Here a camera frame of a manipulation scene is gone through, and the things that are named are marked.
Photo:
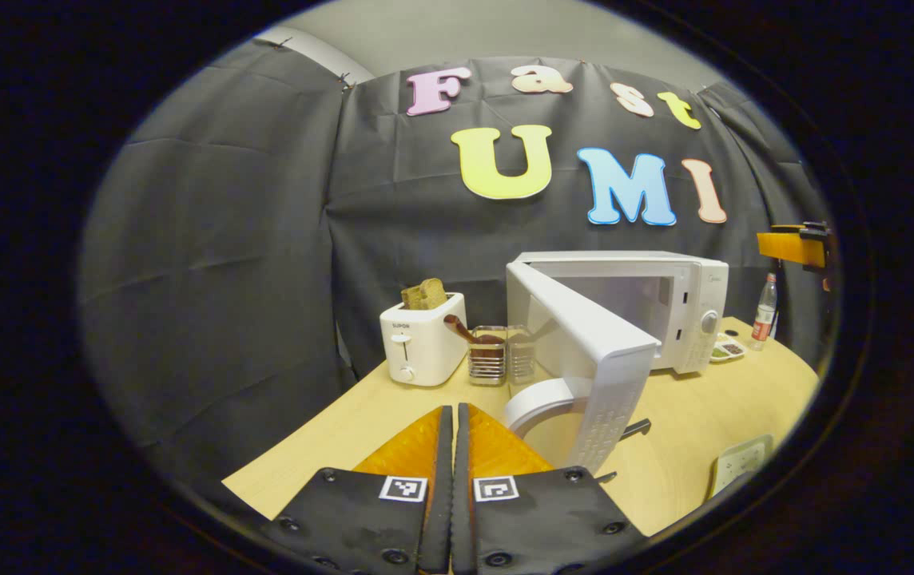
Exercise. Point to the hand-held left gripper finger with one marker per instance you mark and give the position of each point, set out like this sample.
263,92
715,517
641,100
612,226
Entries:
461,495
445,479

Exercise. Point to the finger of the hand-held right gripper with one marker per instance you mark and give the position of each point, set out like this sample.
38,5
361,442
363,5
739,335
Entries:
792,246

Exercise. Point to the white microwave oven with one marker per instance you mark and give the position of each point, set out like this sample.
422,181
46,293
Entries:
585,335

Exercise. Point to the clear red label water bottle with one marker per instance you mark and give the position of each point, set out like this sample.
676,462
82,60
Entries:
764,315

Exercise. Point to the white divided dish of beans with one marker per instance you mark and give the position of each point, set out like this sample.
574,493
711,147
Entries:
727,349

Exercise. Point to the ribbed glass jar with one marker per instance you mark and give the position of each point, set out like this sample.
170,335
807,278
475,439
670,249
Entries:
487,363

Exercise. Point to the white toaster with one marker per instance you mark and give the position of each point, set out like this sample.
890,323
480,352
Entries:
421,347

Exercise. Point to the wooden spoon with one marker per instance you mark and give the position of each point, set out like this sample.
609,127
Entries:
461,327

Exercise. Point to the brown toast slice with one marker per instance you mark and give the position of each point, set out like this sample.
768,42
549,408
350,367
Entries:
425,294

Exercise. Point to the white patterned plate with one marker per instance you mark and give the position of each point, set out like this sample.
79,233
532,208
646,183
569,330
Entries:
741,465

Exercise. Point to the black backdrop cloth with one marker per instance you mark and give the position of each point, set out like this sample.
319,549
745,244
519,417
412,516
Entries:
225,239

